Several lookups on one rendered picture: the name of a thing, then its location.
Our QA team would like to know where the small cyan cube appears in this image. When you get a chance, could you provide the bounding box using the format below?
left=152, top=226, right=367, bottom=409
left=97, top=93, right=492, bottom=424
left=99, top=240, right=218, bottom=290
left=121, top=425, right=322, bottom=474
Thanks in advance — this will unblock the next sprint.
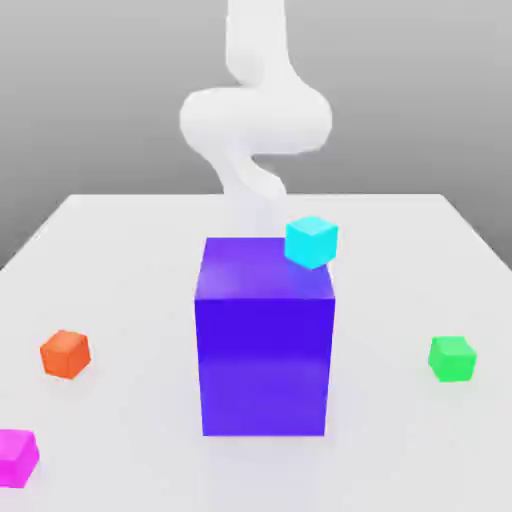
left=284, top=215, right=340, bottom=271

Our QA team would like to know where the small orange cube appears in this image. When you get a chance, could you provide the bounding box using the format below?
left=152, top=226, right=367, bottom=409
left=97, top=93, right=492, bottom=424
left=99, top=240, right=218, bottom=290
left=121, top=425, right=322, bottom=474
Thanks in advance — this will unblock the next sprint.
left=39, top=329, right=92, bottom=381

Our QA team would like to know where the small green cube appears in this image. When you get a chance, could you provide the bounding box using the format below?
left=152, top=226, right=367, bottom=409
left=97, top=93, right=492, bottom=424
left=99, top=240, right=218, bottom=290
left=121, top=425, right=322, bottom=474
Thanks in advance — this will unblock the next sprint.
left=427, top=335, right=478, bottom=384

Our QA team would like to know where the small magenta cube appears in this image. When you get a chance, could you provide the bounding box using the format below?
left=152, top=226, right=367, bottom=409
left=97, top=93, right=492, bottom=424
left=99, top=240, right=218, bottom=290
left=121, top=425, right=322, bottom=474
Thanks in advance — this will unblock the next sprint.
left=0, top=428, right=41, bottom=490

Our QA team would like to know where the large purple box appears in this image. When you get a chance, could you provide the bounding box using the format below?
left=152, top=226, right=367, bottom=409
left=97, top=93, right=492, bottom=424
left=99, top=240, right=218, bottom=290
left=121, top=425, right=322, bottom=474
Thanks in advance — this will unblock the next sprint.
left=193, top=236, right=336, bottom=438

